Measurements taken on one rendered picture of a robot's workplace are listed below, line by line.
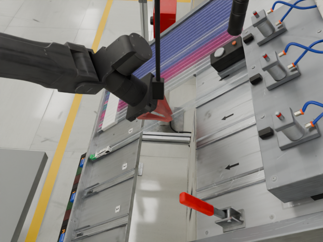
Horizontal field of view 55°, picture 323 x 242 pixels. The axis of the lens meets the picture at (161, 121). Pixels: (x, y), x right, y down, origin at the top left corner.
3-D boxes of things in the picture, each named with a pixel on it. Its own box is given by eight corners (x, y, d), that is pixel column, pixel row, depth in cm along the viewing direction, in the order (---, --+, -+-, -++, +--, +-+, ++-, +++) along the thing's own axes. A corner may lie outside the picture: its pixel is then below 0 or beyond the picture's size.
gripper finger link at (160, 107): (182, 98, 72) (153, 75, 67) (181, 122, 67) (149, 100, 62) (161, 110, 76) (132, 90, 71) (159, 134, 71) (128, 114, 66)
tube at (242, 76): (93, 161, 88) (90, 159, 87) (94, 156, 89) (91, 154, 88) (251, 76, 58) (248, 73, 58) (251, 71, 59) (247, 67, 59)
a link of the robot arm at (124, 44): (56, 52, 56) (71, 93, 54) (93, 12, 50) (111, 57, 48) (105, 60, 66) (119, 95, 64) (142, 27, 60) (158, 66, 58)
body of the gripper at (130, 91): (157, 76, 68) (131, 56, 64) (153, 111, 62) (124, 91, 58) (137, 89, 72) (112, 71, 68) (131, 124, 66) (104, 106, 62)
